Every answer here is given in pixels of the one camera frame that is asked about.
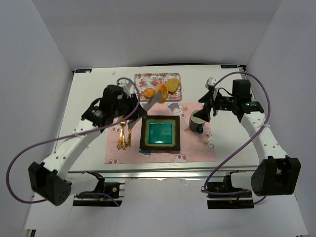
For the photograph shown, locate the silver metal tongs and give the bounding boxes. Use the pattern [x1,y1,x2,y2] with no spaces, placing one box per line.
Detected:
[128,85,167,131]

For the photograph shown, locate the orange donut bread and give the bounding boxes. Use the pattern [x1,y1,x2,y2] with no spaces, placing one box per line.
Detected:
[154,84,168,103]

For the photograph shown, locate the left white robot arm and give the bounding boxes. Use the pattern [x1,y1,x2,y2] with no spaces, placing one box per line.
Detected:
[28,80,147,206]

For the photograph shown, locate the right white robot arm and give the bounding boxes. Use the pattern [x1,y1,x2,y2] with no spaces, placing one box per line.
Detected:
[193,78,301,197]

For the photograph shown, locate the brown bread slice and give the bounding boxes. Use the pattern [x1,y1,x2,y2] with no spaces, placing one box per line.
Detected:
[164,78,180,93]

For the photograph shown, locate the gold knife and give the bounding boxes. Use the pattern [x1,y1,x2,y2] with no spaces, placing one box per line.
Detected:
[126,126,132,148]

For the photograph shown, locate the dark green mug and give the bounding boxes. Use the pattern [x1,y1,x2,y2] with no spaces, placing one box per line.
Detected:
[189,110,205,134]

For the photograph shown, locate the pink cartoon placemat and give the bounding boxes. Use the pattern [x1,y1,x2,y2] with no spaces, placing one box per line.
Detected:
[105,102,216,164]

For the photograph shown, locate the round bun left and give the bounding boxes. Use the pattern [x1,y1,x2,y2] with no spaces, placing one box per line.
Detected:
[144,88,155,99]

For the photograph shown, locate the gold fork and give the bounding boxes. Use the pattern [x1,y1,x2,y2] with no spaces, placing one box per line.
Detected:
[117,121,127,150]

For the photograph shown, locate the black teal square plate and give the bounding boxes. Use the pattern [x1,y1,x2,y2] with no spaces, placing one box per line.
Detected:
[140,115,181,152]

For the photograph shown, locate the floral rectangular tray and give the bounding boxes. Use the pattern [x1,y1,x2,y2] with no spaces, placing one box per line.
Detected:
[134,73,182,102]

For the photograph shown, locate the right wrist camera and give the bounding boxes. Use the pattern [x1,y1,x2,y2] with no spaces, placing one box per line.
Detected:
[205,77,217,88]

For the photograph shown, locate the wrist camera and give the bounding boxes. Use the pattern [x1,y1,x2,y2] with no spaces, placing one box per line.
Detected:
[118,79,133,97]
[205,77,217,88]

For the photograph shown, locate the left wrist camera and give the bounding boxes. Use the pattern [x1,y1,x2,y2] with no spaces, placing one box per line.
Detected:
[118,79,133,97]

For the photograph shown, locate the aluminium table frame rail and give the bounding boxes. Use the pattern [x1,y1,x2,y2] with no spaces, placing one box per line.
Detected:
[93,165,257,180]

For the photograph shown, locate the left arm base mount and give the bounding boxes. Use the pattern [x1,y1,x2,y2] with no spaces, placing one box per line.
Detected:
[73,182,125,207]

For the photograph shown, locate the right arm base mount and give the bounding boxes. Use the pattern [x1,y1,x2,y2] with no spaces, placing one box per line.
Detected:
[206,172,254,210]

